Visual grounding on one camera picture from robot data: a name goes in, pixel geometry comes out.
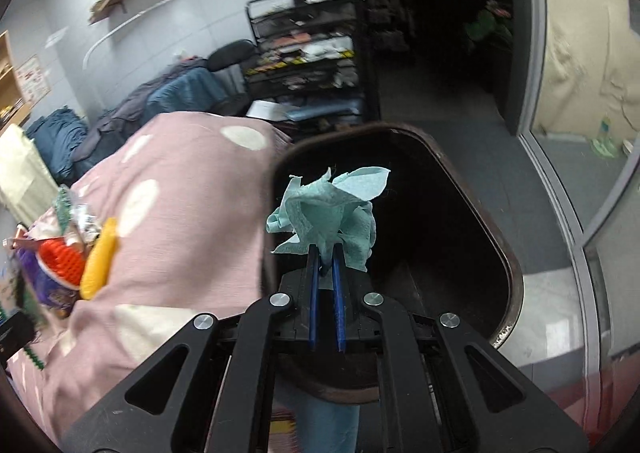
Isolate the teal paper towel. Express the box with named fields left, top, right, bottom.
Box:
left=266, top=167, right=390, bottom=272

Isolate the yellow foam fruit net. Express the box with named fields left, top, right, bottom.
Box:
left=79, top=218, right=118, bottom=300

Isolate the black trash bin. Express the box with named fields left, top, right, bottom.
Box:
left=265, top=122, right=523, bottom=415

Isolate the pink dotted bed blanket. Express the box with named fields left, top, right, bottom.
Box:
left=9, top=112, right=288, bottom=440

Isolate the black metal storage cart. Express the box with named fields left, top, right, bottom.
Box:
left=242, top=0, right=368, bottom=133

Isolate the black stool chair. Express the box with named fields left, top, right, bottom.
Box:
left=206, top=39, right=257, bottom=72

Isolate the grey blanket on bed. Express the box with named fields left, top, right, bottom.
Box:
left=72, top=57, right=206, bottom=162

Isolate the orange foam fruit net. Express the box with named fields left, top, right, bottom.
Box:
left=38, top=239, right=86, bottom=287

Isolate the purple snack package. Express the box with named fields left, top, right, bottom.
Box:
left=17, top=249, right=79, bottom=319

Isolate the blue cloth pile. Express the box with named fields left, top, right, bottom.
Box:
left=26, top=106, right=88, bottom=186

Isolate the potted plant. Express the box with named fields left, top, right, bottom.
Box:
left=465, top=0, right=513, bottom=42

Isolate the cream towel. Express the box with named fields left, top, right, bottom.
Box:
left=0, top=124, right=58, bottom=227

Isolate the white curved lamp pole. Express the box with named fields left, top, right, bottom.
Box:
left=81, top=0, right=175, bottom=72

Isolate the wall poster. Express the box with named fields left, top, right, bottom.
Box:
left=14, top=55, right=50, bottom=105

